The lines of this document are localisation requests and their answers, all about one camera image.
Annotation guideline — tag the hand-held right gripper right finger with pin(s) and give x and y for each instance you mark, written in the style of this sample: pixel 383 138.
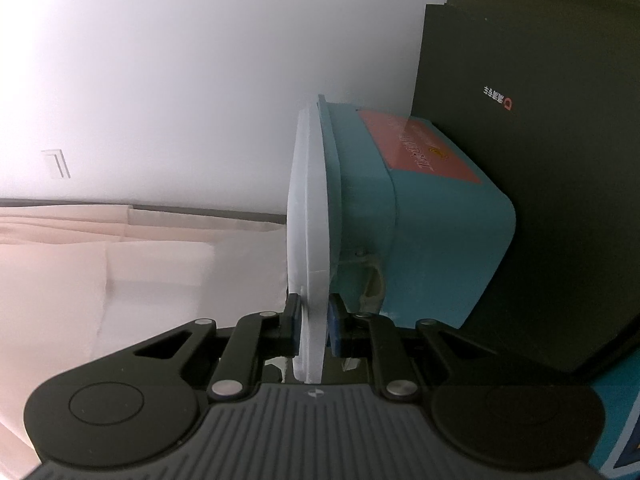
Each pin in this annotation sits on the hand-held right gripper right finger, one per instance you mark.
pixel 336 327

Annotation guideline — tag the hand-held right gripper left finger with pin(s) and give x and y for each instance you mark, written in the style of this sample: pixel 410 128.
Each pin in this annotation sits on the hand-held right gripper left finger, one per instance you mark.
pixel 295 325

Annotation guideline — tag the white bin lid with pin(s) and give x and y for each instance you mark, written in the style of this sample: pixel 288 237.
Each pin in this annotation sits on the white bin lid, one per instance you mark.
pixel 307 220

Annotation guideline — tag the teal plastic storage bin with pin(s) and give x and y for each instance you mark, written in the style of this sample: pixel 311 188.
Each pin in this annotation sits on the teal plastic storage bin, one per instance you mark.
pixel 440 240

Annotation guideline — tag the teal printed blanket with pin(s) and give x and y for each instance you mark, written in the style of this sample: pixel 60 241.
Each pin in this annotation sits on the teal printed blanket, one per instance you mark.
pixel 617 425

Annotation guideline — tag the black flat box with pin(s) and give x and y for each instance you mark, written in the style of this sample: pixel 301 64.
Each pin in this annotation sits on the black flat box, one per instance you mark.
pixel 550 110

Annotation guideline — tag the white wall switch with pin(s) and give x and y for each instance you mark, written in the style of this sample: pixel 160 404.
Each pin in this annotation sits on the white wall switch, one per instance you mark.
pixel 56 164

